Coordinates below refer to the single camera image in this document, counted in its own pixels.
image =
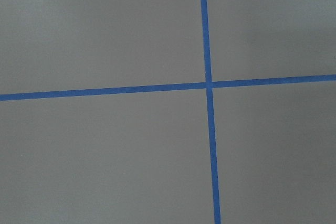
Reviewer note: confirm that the brown paper table cover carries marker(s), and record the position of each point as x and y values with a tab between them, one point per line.
167	111

